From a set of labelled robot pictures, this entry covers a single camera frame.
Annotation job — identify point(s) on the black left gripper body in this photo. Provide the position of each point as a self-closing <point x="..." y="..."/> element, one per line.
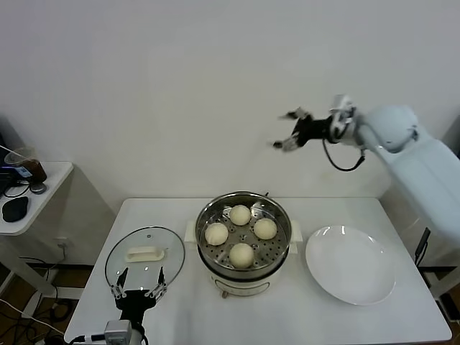
<point x="133" y="302"/>

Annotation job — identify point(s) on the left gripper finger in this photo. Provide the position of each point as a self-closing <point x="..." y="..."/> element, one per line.
<point x="160" y="289"/>
<point x="115" y="291"/>

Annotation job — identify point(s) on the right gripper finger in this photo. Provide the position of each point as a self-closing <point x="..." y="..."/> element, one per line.
<point x="287" y="143"/>
<point x="298" y="115"/>

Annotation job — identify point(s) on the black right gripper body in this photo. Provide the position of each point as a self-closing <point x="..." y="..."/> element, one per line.
<point x="312" y="129"/>

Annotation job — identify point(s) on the white steamed baozi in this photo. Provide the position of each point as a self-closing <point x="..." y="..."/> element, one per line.
<point x="265" y="229"/>
<point x="240" y="255"/>
<point x="240" y="215"/>
<point x="216" y="233"/>

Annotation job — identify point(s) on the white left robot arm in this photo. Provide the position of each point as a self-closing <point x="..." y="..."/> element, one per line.
<point x="136" y="338"/>

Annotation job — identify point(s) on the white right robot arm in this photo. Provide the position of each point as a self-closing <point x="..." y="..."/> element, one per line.
<point x="395" y="125"/>

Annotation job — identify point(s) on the steel steamer basket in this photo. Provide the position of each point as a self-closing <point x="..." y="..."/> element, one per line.
<point x="215" y="212"/>

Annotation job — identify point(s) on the cream electric cooker base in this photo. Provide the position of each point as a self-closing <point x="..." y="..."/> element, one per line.
<point x="240" y="287"/>

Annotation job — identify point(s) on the grey round puck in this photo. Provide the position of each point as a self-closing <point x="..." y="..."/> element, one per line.
<point x="37" y="188"/>

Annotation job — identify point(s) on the black computer mouse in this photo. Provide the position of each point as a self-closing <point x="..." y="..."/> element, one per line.
<point x="14" y="209"/>

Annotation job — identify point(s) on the white round plate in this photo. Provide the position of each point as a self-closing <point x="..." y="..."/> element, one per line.
<point x="350" y="266"/>

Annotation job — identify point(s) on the plastic cup iced coffee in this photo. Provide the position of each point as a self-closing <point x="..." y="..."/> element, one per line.
<point x="36" y="170"/>

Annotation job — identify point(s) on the black printed box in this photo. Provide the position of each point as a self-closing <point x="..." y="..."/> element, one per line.
<point x="7" y="176"/>

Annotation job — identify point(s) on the white drinking straw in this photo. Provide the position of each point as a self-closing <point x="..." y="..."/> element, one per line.
<point x="9" y="150"/>

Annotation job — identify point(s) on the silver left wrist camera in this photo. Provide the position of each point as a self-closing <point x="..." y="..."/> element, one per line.
<point x="116" y="330"/>

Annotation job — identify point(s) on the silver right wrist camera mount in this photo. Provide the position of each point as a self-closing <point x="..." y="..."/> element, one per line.
<point x="341" y="108"/>

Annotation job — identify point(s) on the white wall socket plug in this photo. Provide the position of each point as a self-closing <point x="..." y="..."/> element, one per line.
<point x="62" y="243"/>

